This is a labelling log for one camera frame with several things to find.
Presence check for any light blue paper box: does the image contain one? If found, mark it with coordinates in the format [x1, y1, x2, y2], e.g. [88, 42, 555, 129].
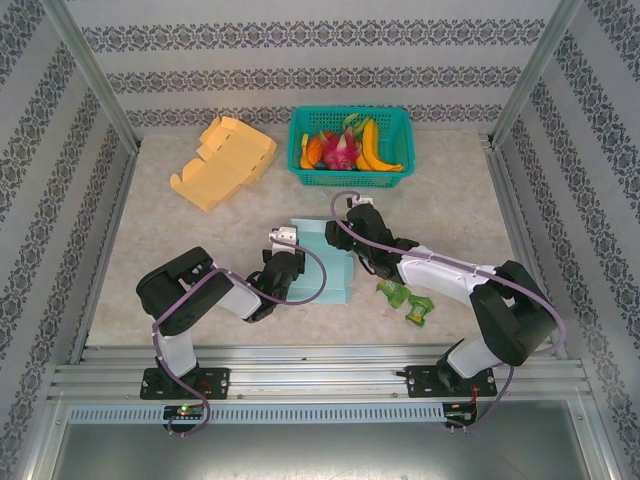
[289, 215, 357, 305]

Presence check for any orange paper box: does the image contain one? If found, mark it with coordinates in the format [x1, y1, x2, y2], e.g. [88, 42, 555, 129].
[169, 115, 279, 214]

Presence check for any pink dragon fruit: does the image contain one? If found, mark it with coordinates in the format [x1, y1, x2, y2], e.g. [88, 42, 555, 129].
[321, 127, 362, 171]

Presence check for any large yellow banana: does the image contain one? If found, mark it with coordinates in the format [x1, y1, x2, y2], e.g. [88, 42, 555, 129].
[358, 119, 404, 174]

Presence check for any teal plastic basket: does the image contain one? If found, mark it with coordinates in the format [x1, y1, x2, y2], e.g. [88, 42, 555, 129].
[287, 105, 418, 190]

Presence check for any orange fruit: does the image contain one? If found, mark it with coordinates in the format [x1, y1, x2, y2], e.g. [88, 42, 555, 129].
[305, 130, 336, 169]

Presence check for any circuit board with green light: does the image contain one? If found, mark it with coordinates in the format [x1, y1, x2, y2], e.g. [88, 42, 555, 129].
[164, 404, 204, 420]

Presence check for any aluminium rail frame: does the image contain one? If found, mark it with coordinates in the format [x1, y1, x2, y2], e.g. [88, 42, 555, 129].
[47, 343, 591, 404]

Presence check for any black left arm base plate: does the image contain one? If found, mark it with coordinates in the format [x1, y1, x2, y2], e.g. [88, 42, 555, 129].
[140, 367, 231, 401]

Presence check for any slotted grey cable duct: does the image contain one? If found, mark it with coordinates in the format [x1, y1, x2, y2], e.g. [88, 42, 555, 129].
[67, 403, 446, 424]

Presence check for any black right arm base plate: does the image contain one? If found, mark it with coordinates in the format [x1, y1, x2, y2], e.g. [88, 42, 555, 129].
[405, 364, 497, 400]

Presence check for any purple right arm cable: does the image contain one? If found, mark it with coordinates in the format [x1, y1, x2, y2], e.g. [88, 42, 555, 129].
[329, 191, 560, 432]

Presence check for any circuit board with red wires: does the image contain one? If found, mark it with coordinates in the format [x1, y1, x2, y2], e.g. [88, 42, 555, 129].
[446, 402, 479, 427]

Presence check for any aluminium frame post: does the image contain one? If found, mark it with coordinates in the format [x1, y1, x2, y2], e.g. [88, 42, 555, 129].
[487, 0, 585, 147]
[42, 0, 142, 152]

